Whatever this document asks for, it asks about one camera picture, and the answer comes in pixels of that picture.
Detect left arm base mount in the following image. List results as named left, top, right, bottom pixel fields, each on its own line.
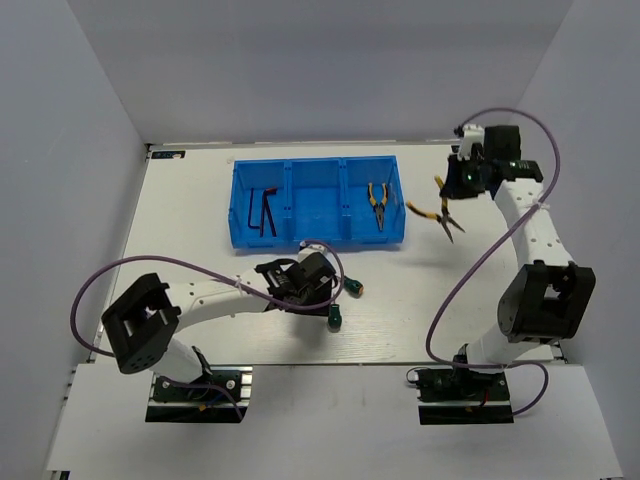
left=145, top=366, right=253, bottom=424

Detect yellow black long-nose pliers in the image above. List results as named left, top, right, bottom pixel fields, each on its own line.
left=405, top=197, right=465, bottom=243

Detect green stubby flathead screwdriver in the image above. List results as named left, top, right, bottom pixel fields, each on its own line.
left=327, top=304, right=342, bottom=333

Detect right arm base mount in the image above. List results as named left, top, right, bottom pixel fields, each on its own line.
left=405, top=367, right=514, bottom=426

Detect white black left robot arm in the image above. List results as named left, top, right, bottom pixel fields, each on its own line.
left=102, top=247, right=338, bottom=399

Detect left table corner label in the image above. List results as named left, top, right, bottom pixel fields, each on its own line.
left=151, top=150, right=186, bottom=160

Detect green stubby Phillips screwdriver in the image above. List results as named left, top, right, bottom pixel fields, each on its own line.
left=343, top=277, right=364, bottom=298

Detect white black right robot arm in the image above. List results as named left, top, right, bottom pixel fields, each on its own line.
left=441, top=124, right=596, bottom=399

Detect blue three-compartment plastic bin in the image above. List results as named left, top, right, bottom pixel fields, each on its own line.
left=228, top=156, right=406, bottom=250

